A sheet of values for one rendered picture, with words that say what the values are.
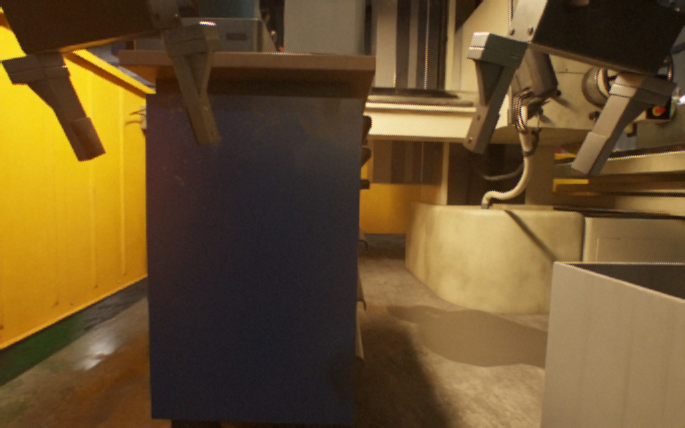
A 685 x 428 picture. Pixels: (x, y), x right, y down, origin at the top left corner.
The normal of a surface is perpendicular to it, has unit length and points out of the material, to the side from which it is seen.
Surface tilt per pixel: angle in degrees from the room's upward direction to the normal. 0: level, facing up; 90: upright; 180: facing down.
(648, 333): 90
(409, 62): 90
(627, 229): 90
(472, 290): 90
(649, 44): 113
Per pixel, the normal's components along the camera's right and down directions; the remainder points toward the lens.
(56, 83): 0.99, -0.09
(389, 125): 0.07, 0.07
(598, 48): 0.07, 0.46
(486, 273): -0.46, 0.05
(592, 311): -1.00, -0.02
